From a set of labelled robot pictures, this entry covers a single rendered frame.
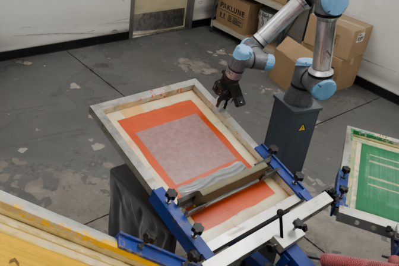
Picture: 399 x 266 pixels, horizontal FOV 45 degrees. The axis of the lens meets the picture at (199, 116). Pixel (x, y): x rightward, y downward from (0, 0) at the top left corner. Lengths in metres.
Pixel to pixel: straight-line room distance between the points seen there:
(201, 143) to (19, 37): 3.59
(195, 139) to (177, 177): 0.25
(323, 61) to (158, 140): 0.81
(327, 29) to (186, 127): 0.74
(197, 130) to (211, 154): 0.14
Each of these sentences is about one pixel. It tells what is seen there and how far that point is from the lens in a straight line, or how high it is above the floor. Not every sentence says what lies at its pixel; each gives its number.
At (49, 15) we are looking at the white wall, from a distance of 5.45.
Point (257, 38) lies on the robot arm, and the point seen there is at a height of 1.55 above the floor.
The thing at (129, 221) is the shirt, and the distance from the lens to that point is 2.24.
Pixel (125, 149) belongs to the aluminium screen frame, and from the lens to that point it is 1.90.
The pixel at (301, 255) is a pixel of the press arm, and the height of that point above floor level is 1.06.
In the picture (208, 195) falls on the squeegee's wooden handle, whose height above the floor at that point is 1.17.
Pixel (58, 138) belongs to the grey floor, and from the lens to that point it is 4.11.
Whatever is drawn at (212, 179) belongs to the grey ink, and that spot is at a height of 1.11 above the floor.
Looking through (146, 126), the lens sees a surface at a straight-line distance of 2.07.
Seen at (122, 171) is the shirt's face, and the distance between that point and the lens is 2.20.
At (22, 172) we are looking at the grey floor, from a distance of 3.77.
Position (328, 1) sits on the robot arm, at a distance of 2.07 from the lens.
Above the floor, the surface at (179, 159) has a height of 1.14.
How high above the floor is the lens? 2.29
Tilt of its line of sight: 30 degrees down
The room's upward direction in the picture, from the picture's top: 9 degrees clockwise
